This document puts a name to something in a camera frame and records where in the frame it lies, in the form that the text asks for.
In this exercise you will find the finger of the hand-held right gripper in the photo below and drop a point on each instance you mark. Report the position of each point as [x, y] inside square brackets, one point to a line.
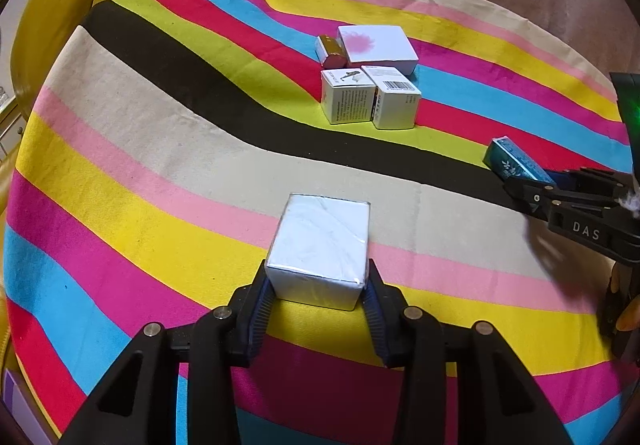
[585, 176]
[530, 195]

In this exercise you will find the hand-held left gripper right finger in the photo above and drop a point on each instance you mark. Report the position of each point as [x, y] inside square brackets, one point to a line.
[376, 320]

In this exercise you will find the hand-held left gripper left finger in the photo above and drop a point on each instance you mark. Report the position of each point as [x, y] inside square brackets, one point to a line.
[256, 312]

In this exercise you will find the teal box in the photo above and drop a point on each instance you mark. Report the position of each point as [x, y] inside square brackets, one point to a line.
[515, 160]

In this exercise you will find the large plain white box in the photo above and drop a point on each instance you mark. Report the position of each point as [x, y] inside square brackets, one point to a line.
[320, 240]

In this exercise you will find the white box with barcode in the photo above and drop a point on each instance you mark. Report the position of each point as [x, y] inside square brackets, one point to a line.
[395, 97]

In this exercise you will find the white box with tool print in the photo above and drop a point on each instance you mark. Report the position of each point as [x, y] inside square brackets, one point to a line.
[345, 95]

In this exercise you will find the white box with pink print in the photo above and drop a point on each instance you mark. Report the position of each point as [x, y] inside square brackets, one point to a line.
[375, 45]

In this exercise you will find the small gold box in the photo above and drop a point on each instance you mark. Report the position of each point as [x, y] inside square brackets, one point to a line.
[331, 50]

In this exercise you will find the person's right hand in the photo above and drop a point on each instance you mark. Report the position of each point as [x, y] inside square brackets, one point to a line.
[631, 315]

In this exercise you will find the rainbow striped cloth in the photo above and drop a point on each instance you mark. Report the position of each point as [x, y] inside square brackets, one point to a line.
[150, 175]

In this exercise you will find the purple box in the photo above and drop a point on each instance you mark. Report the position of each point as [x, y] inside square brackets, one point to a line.
[22, 405]

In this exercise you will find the white cabinet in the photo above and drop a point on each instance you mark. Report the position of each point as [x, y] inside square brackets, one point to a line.
[10, 115]

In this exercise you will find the yellow leather sofa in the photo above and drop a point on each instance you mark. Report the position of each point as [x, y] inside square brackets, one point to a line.
[65, 5]

